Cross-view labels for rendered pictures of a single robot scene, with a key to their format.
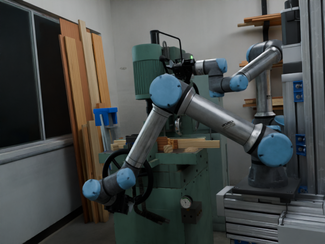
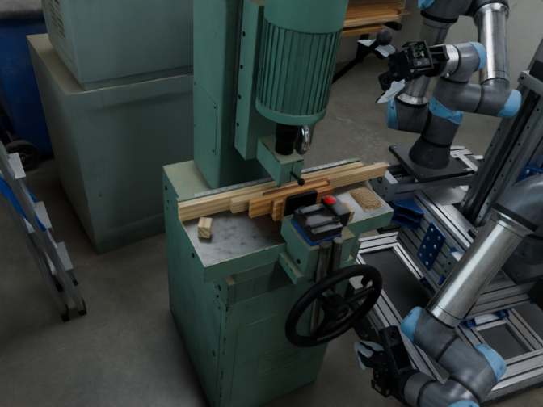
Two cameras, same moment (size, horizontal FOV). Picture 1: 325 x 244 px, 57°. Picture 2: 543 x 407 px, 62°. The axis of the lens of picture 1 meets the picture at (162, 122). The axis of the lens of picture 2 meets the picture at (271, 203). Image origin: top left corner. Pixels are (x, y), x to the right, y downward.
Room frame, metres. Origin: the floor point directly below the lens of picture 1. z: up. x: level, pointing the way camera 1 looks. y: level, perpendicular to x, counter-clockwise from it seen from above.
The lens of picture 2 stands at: (1.24, 0.92, 1.72)
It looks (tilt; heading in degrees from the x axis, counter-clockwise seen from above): 39 degrees down; 304
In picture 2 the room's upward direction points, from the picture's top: 8 degrees clockwise
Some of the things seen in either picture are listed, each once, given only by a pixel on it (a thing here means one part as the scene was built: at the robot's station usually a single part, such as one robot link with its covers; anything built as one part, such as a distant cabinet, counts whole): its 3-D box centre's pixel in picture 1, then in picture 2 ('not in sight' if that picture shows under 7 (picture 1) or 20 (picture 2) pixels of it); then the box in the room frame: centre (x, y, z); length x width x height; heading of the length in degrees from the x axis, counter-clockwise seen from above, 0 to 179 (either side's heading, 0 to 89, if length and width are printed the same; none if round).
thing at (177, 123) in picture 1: (179, 125); (296, 135); (1.87, -0.10, 1.02); 0.12 x 0.03 x 0.12; 157
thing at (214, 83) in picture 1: (218, 85); (453, 95); (1.52, -0.29, 1.23); 0.11 x 0.08 x 0.11; 31
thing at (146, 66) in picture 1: (148, 72); (299, 48); (1.80, 0.06, 1.35); 0.18 x 0.18 x 0.31
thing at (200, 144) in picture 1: (173, 144); (314, 186); (1.75, -0.05, 0.92); 0.54 x 0.02 x 0.04; 67
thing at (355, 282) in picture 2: (192, 212); (352, 280); (1.57, -0.12, 0.58); 0.12 x 0.08 x 0.08; 157
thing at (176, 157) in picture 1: (148, 156); (296, 230); (1.70, 0.09, 0.87); 0.61 x 0.30 x 0.06; 67
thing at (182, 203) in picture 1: (186, 203); (369, 282); (1.50, -0.09, 0.65); 0.06 x 0.04 x 0.08; 67
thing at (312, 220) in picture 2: (140, 138); (323, 218); (1.61, 0.12, 0.99); 0.13 x 0.11 x 0.06; 67
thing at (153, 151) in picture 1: (140, 151); (316, 238); (1.62, 0.13, 0.92); 0.15 x 0.13 x 0.09; 67
